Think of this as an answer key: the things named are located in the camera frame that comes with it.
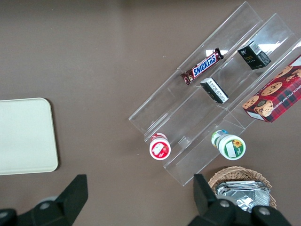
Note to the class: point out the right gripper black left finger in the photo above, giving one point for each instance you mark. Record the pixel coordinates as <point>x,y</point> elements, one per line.
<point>65,204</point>

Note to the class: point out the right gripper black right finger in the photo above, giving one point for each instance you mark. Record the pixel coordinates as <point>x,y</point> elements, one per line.
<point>207,212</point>

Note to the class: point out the aluminium foil tray stack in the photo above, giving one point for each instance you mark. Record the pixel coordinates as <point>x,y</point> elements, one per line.
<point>247,195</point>

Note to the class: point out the light wicker basket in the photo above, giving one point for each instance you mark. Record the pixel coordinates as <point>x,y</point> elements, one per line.
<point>235,173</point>

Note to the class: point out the cream plastic tray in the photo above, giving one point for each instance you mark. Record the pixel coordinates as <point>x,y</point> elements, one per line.
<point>23,136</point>

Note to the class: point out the green lid yogurt cup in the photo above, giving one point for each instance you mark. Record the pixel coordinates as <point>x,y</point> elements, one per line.
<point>231,147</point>

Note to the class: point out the red lid yogurt cup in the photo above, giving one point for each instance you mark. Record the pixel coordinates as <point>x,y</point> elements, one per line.
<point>160,149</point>

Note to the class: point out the clear acrylic stepped shelf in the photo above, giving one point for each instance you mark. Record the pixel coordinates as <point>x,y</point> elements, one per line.
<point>178,113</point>

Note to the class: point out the small black carton box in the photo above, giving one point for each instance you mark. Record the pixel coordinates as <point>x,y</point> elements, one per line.
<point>214,90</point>
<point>252,57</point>

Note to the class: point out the red tartan cookie box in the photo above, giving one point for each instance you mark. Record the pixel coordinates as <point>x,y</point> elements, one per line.
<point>275,94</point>

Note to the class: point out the Snickers chocolate bar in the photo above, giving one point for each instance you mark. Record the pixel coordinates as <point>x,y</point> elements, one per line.
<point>204,66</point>

